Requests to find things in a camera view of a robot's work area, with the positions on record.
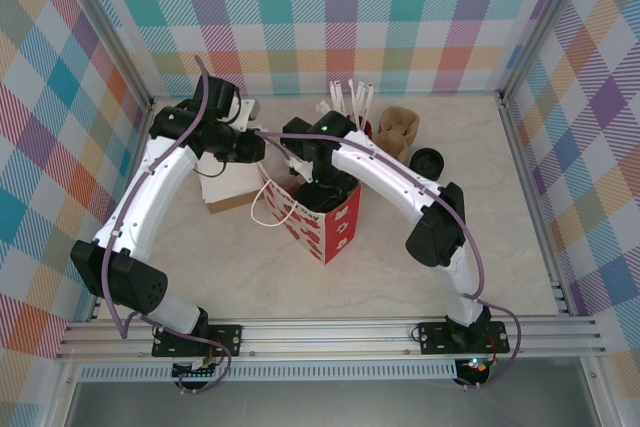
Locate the red white paper gift bag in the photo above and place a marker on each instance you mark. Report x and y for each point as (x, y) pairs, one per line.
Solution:
(340, 237)

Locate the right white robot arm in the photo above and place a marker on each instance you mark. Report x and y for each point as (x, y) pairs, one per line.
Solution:
(385, 172)

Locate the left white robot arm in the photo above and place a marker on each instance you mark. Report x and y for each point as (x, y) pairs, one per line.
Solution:
(145, 197)

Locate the white paper napkin stack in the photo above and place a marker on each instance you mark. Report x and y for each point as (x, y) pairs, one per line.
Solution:
(235, 182)

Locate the brown cardboard napkin box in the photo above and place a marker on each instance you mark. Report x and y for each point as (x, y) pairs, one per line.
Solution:
(225, 206)

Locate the brown pulp cup carrier stack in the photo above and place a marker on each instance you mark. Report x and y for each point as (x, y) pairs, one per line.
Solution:
(397, 129)

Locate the small electronics board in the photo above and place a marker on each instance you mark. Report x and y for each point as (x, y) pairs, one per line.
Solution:
(197, 369)
(475, 366)

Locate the aluminium side rail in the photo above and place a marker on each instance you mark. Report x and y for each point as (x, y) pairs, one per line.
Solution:
(530, 187)
(142, 137)

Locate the aluminium frame post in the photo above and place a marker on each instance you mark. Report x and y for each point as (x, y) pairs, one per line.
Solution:
(105, 27)
(547, 22)

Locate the left black mount plate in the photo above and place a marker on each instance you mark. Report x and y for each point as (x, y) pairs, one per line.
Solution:
(230, 339)

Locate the black mount plate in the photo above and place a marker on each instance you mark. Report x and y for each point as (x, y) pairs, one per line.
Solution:
(435, 337)
(230, 339)

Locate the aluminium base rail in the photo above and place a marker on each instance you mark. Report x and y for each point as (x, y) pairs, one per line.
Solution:
(325, 337)

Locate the right black mount plate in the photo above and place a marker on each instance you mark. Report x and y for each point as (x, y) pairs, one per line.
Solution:
(435, 337)

